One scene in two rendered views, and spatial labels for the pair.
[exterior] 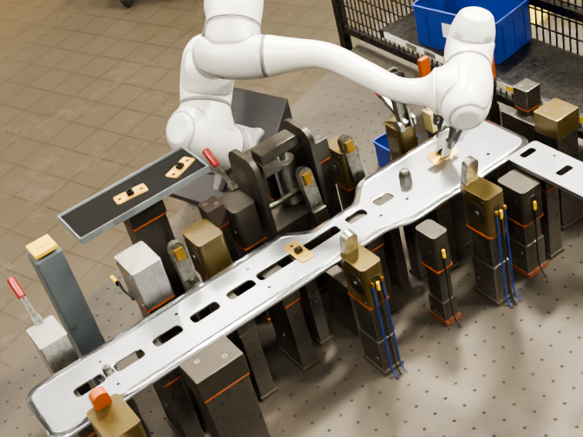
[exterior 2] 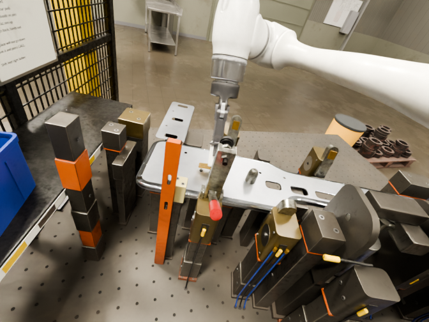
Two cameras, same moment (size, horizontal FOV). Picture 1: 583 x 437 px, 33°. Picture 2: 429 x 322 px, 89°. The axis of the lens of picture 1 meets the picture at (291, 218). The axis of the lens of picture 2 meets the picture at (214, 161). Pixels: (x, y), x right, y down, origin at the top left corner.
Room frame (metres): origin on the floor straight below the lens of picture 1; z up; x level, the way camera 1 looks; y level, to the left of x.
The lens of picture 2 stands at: (2.50, -0.25, 1.45)
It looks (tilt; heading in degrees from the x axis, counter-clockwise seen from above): 39 degrees down; 199
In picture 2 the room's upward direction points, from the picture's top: 16 degrees clockwise
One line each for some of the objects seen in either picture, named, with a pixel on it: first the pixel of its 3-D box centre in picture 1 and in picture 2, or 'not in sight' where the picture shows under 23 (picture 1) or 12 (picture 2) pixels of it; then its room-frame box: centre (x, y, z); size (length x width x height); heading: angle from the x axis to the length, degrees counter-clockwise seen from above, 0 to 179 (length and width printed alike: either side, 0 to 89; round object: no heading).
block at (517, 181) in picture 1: (527, 227); (189, 163); (1.87, -0.57, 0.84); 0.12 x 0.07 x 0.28; 26
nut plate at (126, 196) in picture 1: (129, 192); not in sight; (2.02, 0.37, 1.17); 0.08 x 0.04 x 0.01; 110
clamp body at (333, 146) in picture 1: (350, 198); (258, 265); (2.13, -0.17, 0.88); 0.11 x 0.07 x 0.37; 26
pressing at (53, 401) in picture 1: (294, 258); (353, 201); (1.81, 0.02, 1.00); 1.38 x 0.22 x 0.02; 116
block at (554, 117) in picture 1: (559, 166); (135, 157); (2.02, -0.72, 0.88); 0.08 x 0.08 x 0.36; 26
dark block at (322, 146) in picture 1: (327, 200); (286, 268); (2.11, -0.11, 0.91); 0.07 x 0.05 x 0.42; 26
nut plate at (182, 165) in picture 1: (180, 166); not in sight; (2.07, 0.23, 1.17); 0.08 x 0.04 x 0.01; 140
